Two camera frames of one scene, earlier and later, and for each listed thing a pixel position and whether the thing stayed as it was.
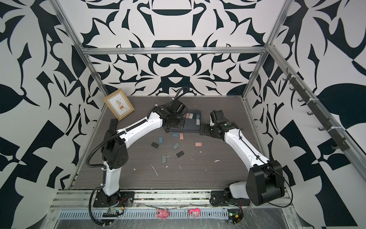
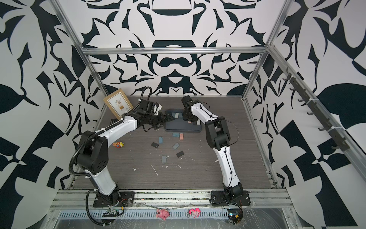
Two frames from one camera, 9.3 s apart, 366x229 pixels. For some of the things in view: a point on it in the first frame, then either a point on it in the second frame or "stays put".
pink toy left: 162,213 stays put
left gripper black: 181,122 → 161,120
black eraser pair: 155,144 stays put
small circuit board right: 233,217 stays put
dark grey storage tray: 192,123 stays put
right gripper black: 206,131 → 192,119
